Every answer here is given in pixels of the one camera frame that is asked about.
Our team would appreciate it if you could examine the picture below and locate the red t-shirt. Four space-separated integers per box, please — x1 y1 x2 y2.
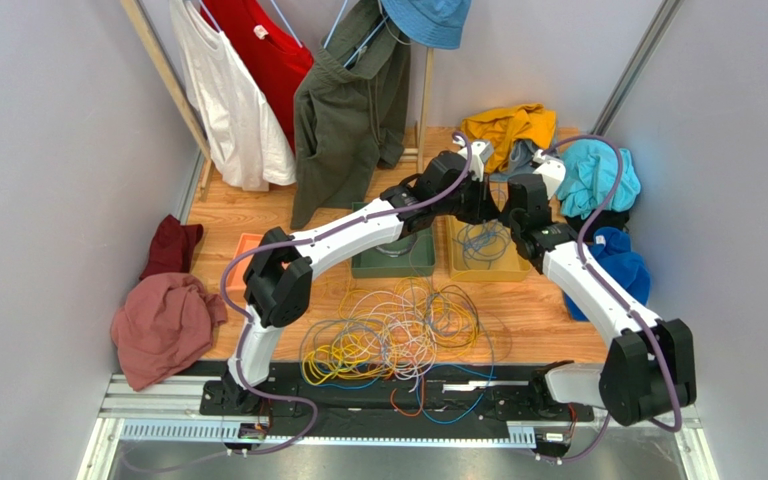
203 0 313 148

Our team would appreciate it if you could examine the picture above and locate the dusty pink garment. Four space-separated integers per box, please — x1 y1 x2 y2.
110 273 228 392

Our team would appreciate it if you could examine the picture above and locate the grey-blue garment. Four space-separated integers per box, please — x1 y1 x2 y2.
489 139 540 183

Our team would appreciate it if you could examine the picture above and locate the yellow plastic tray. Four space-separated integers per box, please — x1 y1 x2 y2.
445 216 532 282

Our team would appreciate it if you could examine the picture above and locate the aluminium corner post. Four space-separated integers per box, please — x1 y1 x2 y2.
590 0 684 135

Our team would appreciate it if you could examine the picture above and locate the royal blue garment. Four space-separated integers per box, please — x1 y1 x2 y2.
589 226 652 305

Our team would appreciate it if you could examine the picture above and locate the green plastic tray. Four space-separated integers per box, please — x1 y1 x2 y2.
350 227 436 279

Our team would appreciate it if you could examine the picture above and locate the olive green jacket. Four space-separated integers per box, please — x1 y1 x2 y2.
290 1 411 230

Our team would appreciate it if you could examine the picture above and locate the white tank top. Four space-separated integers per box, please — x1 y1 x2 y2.
169 1 296 191

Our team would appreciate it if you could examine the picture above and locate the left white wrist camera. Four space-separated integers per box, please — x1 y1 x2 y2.
458 139 494 181

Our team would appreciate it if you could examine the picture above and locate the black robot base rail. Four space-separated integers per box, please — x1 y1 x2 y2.
97 361 691 461

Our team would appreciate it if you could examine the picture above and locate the wooden clothes rack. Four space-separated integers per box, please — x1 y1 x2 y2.
120 0 435 205

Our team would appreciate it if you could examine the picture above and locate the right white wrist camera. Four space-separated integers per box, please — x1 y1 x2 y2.
532 149 566 199

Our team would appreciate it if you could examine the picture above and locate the black coiled cable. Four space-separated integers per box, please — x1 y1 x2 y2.
373 239 419 260

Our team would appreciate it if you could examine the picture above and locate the grey-blue cable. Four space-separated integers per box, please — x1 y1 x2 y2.
453 182 515 271

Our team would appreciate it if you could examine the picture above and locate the blue cable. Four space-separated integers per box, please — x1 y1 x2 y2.
310 326 515 425

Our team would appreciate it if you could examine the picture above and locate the orange plastic tray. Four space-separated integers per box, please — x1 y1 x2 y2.
224 232 265 304

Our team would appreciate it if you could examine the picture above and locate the yellow garment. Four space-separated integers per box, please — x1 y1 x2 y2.
460 103 557 173

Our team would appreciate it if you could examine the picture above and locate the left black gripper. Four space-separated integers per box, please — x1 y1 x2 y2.
433 170 499 225

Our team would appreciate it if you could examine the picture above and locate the blue bucket hat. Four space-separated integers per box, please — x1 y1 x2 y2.
381 0 472 50

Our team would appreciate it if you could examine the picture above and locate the yellow cable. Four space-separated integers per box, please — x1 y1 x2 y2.
301 276 485 387

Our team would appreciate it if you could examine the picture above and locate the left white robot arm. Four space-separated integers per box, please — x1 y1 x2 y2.
219 141 499 397

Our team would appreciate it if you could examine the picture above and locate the black garment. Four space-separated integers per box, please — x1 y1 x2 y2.
564 210 630 242

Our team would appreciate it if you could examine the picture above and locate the orange cable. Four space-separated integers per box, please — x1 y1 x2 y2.
389 385 425 419

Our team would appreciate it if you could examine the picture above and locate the dark red garment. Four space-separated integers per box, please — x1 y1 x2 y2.
139 215 204 280

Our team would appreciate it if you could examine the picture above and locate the cyan garment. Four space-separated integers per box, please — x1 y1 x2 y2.
556 140 641 220

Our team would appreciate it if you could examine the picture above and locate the white cable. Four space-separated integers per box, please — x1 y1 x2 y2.
300 279 452 394

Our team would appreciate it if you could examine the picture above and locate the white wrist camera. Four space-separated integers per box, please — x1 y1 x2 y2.
532 149 566 199
458 139 494 181

